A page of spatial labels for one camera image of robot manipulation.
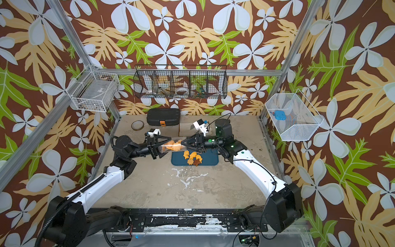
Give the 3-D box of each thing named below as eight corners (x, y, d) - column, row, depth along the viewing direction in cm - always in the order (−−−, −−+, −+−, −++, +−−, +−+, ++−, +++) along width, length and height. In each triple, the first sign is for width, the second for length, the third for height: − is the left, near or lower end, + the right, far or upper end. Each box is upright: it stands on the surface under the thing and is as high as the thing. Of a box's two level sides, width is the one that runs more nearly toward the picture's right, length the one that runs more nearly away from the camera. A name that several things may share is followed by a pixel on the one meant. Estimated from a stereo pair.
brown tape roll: (130, 130, 115) (129, 128, 113) (134, 122, 121) (133, 120, 119) (142, 130, 115) (141, 128, 113) (145, 122, 121) (144, 120, 119)
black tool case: (146, 127, 117) (144, 121, 111) (150, 114, 126) (148, 108, 120) (179, 127, 117) (178, 121, 111) (180, 114, 126) (180, 108, 120)
